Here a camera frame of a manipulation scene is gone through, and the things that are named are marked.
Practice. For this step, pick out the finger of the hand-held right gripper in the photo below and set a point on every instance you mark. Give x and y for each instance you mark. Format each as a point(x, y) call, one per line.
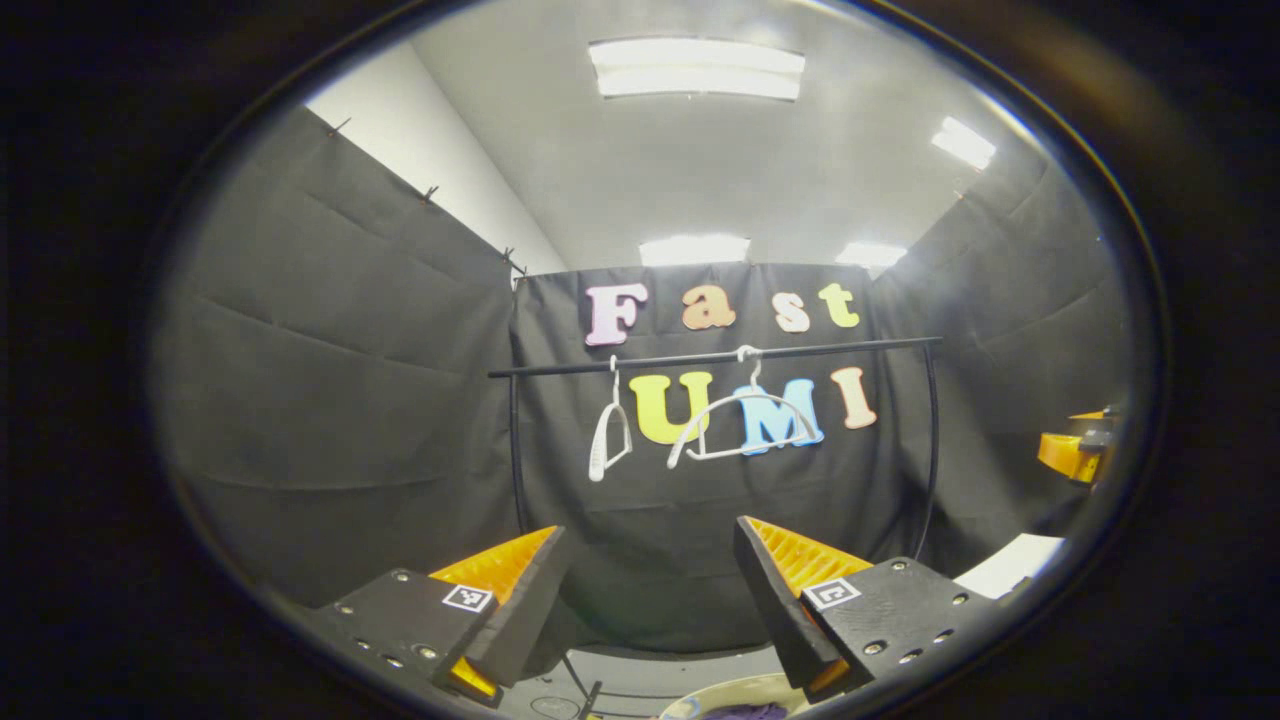
point(1065, 455)

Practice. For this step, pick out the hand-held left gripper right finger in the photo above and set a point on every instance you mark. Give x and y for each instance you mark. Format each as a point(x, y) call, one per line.
point(775, 610)

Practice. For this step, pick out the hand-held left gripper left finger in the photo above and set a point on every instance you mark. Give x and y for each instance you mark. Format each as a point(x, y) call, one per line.
point(525, 610)

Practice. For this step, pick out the beige laundry hamper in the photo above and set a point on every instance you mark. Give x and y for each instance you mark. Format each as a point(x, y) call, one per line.
point(740, 688)

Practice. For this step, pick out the purple ribbed jacket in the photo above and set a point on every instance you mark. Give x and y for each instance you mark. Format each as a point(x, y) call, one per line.
point(745, 712)

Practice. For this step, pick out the white plastic hanger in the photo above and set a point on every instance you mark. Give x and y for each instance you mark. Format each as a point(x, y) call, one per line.
point(745, 397)
point(597, 450)

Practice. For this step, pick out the black clothes rack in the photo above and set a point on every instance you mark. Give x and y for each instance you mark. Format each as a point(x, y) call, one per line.
point(680, 359)

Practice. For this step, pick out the white ribbed box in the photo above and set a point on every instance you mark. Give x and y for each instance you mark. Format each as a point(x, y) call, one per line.
point(1010, 565)

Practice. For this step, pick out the ceiling light panel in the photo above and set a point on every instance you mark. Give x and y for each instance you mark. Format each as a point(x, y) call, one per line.
point(964, 142)
point(695, 250)
point(697, 68)
point(870, 254)

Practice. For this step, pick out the black backdrop cloth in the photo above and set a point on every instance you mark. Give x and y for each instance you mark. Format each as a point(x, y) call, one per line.
point(330, 400)

